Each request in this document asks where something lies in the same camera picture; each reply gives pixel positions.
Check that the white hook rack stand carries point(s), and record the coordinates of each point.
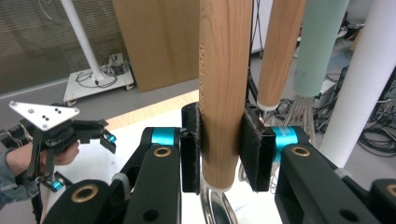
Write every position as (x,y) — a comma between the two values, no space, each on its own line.
(364,77)

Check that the white pole on wheeled base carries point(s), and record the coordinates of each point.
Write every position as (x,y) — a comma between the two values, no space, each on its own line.
(80,31)

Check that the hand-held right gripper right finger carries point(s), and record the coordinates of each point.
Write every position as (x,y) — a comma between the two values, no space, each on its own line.
(253,149)

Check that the white grid mat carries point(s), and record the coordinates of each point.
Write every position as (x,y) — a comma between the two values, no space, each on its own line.
(102,168)

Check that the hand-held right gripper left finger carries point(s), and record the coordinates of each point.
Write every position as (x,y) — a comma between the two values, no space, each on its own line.
(190,149)

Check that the brown wooden board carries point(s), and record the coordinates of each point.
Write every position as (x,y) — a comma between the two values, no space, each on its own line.
(155,40)

